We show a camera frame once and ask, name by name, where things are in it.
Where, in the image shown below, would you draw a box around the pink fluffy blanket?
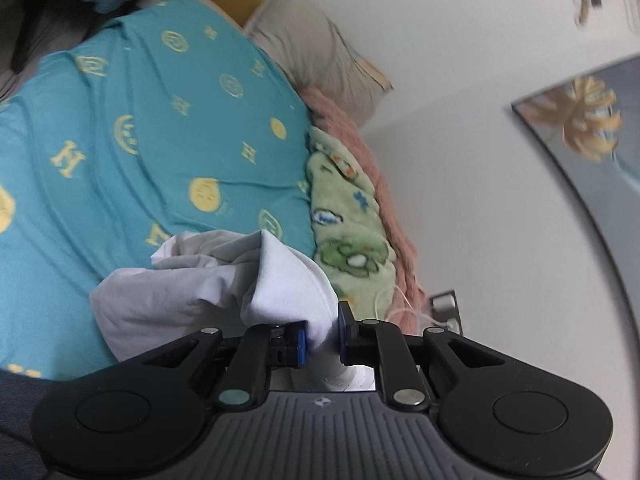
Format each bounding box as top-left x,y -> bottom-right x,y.
299,86 -> 431,336

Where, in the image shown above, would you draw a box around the framed wall picture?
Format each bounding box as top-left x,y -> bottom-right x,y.
511,52 -> 640,321

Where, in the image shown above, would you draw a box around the white cable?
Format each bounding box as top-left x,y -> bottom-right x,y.
374,282 -> 461,331

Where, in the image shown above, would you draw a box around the white garment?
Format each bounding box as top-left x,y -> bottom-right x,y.
89,229 -> 377,393

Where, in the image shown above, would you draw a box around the green frog printed blanket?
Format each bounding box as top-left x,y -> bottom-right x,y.
304,126 -> 398,318

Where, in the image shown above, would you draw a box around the bed with teal printed sheet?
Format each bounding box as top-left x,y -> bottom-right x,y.
0,0 -> 318,381

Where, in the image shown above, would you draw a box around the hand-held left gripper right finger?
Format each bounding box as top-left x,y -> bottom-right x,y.
338,300 -> 507,409

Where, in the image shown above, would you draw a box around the grey pillow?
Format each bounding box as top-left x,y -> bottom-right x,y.
242,0 -> 388,126

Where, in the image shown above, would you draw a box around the person's dark pants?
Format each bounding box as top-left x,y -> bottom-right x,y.
0,369 -> 56,480

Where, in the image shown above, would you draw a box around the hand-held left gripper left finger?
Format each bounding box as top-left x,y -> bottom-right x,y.
125,320 -> 308,407

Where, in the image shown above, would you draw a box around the wall socket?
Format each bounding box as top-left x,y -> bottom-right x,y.
429,289 -> 464,335

